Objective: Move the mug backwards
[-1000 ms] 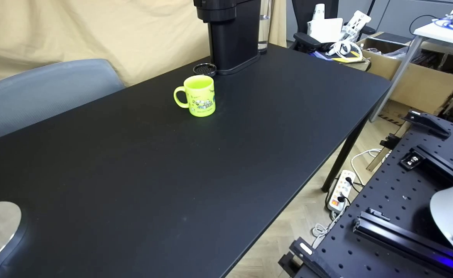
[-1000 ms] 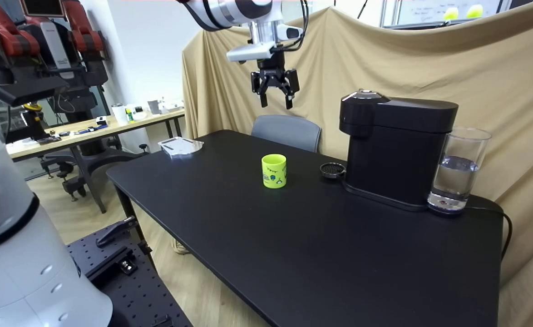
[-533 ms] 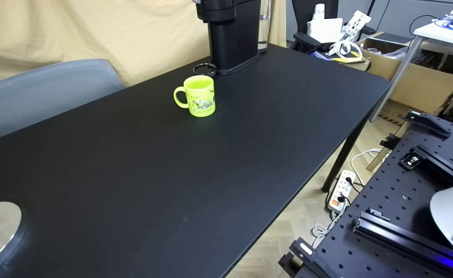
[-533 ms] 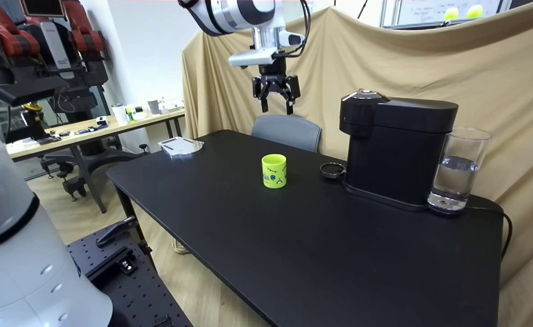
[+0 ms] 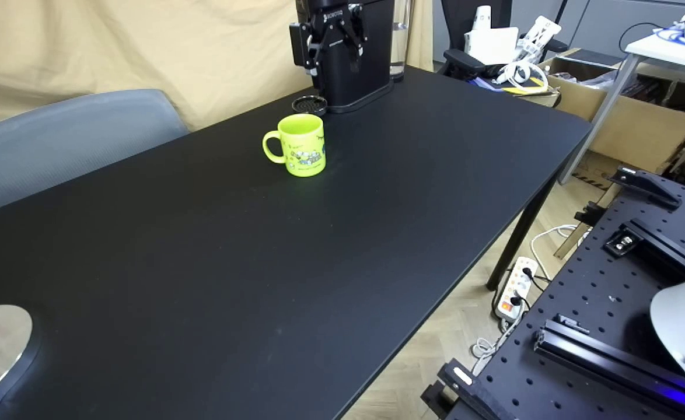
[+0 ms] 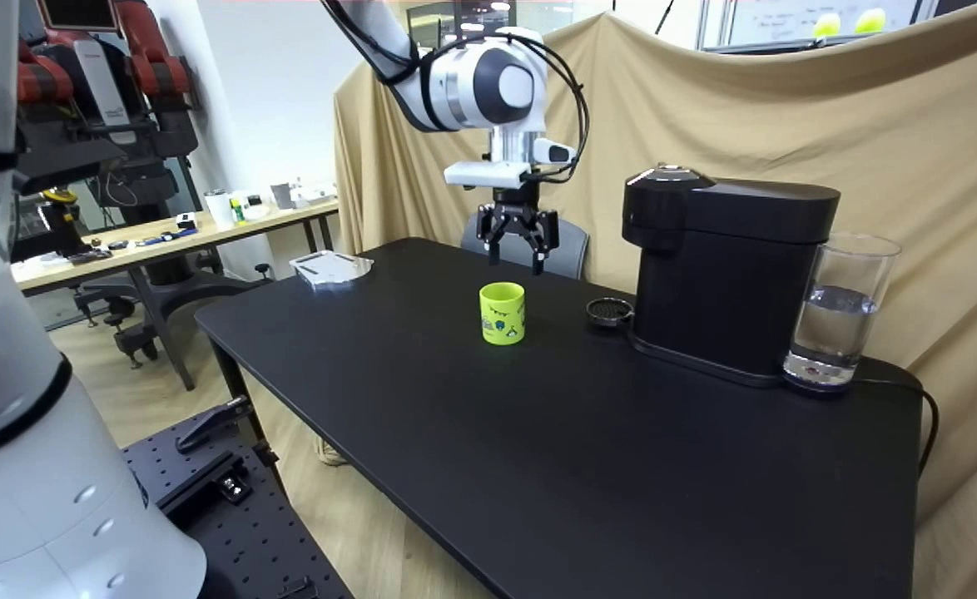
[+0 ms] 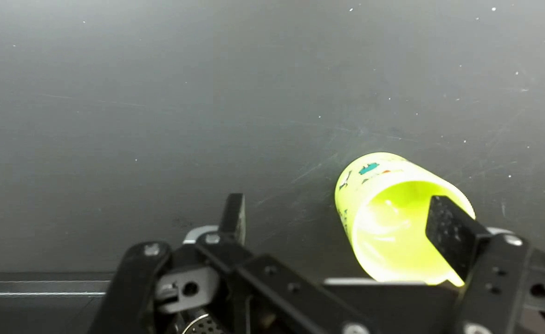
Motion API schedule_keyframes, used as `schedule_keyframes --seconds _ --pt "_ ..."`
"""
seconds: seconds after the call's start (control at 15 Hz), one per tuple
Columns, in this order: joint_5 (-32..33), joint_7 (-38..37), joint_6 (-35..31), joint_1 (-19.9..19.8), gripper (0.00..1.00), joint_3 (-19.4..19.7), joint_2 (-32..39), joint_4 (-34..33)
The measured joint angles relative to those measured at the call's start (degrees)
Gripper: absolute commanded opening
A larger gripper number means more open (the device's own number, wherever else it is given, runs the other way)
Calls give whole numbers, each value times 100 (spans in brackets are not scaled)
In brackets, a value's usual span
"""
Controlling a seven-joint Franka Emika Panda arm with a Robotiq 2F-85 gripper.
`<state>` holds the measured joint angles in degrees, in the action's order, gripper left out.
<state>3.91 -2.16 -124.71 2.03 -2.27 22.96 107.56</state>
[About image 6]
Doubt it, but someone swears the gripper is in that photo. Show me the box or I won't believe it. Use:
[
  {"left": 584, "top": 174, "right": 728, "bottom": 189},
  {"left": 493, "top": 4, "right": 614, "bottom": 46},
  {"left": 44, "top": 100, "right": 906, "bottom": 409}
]
[{"left": 478, "top": 182, "right": 561, "bottom": 276}]

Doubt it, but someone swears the green printed mug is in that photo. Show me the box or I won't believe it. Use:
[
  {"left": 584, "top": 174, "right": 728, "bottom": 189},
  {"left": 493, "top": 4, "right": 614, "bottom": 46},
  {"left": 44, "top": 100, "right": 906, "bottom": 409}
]
[{"left": 479, "top": 282, "right": 527, "bottom": 346}]

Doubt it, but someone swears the grey office chair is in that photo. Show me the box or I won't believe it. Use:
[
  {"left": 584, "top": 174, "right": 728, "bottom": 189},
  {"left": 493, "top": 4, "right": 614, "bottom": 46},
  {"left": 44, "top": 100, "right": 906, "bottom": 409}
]
[{"left": 461, "top": 210, "right": 591, "bottom": 281}]

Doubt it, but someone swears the black coffee machine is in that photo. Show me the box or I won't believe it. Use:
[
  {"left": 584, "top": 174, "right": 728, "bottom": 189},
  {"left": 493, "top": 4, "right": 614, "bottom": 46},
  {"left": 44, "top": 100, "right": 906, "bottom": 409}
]
[{"left": 586, "top": 165, "right": 903, "bottom": 393}]

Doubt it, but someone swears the beige cloth backdrop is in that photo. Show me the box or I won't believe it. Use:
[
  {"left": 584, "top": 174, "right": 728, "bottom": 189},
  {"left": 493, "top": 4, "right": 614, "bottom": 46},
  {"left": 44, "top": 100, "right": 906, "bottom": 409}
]
[{"left": 332, "top": 0, "right": 977, "bottom": 599}]

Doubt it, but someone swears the white cup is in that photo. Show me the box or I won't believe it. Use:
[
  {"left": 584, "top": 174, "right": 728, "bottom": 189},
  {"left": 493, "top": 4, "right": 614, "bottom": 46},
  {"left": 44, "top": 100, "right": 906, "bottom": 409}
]
[{"left": 204, "top": 189, "right": 236, "bottom": 230}]

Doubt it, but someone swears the clear water tank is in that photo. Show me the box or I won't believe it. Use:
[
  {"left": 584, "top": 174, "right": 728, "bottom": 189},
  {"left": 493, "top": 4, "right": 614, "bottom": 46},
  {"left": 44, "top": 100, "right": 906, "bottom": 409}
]
[{"left": 782, "top": 232, "right": 903, "bottom": 393}]

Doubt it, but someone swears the wooden table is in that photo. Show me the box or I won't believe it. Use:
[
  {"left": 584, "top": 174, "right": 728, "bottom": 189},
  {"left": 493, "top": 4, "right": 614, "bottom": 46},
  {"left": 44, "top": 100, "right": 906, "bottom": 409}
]
[{"left": 10, "top": 198, "right": 341, "bottom": 392}]

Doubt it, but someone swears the black clamp lever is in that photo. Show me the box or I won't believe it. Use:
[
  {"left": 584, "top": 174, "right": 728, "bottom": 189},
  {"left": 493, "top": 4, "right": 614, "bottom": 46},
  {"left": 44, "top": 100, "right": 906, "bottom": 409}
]
[{"left": 176, "top": 396, "right": 255, "bottom": 454}]

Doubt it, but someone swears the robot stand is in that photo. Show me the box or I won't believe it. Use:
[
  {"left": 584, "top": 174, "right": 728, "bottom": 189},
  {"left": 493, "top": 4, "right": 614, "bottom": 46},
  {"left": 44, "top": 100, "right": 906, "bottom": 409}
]
[{"left": 121, "top": 398, "right": 356, "bottom": 599}]

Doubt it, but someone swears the red and black robot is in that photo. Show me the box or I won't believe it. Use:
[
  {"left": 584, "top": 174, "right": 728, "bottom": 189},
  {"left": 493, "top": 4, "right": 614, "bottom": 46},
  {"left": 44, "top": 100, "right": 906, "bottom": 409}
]
[{"left": 12, "top": 0, "right": 275, "bottom": 369}]

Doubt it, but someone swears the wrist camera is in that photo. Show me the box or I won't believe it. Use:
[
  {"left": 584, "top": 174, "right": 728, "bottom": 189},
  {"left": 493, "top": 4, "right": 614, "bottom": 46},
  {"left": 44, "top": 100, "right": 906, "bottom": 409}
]
[{"left": 444, "top": 161, "right": 533, "bottom": 190}]

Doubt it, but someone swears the black cable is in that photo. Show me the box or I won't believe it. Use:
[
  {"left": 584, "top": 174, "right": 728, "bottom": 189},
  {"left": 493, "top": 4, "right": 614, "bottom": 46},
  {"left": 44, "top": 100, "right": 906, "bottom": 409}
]
[{"left": 853, "top": 377, "right": 941, "bottom": 479}]

